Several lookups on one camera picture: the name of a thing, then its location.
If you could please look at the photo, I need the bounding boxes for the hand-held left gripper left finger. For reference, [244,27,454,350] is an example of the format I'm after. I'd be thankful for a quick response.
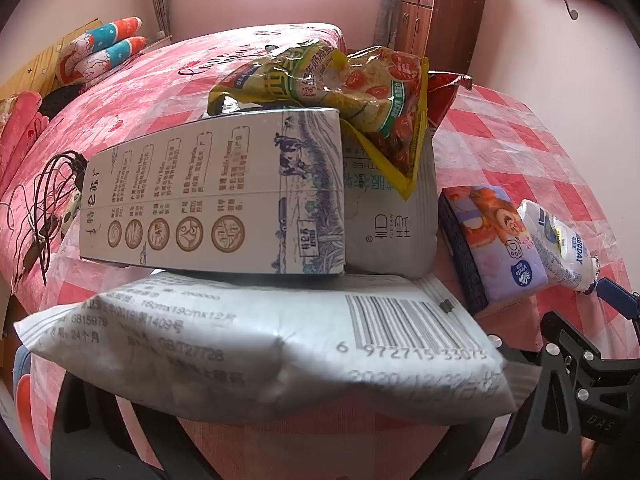
[49,372,173,480]

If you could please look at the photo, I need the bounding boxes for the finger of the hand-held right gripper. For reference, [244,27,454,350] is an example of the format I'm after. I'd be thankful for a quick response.
[594,277,640,321]
[542,311,608,368]

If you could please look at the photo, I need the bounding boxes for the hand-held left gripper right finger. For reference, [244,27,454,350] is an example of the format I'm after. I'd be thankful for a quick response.
[452,332,583,480]

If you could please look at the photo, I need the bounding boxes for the orange tissue pack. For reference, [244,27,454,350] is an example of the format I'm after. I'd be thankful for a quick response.
[439,185,546,317]

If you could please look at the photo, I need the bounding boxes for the white wet wipes packet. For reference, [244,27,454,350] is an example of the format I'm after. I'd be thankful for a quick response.
[13,274,518,423]

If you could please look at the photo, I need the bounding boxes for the red snack bag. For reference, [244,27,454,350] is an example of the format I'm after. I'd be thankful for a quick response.
[424,71,473,133]

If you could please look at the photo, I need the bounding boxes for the white plastic milk bottle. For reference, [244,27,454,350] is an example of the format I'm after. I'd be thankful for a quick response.
[516,199,603,294]

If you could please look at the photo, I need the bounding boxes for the small black adapter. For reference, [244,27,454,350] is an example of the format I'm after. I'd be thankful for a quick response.
[22,240,48,273]

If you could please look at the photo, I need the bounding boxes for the beige power strip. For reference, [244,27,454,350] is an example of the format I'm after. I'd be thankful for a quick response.
[59,187,83,237]

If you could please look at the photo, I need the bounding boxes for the black charger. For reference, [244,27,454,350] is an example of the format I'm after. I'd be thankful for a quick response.
[60,151,87,177]

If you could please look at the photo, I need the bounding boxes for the white printed milk carton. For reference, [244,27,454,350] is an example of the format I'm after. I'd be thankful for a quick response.
[79,106,347,277]

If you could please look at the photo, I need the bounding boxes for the pink folded blanket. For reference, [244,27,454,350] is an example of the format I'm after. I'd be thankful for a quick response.
[0,91,50,196]

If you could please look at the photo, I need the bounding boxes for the yellow tomato chips bag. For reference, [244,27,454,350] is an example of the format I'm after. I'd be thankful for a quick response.
[320,46,431,202]

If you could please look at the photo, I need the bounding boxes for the brown wooden cabinet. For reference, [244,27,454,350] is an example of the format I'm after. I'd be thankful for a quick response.
[394,0,488,75]

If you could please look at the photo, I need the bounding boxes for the dark cloth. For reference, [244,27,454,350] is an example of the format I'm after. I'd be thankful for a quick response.
[39,84,88,121]

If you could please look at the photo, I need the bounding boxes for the yellow wooden headboard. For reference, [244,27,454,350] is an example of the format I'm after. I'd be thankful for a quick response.
[0,19,103,106]

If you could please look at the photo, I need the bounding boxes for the yellow green snack bag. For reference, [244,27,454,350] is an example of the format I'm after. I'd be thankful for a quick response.
[207,39,351,122]

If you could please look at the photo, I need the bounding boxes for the bed with pink sheet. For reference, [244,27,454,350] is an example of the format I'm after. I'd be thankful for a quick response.
[0,22,348,291]

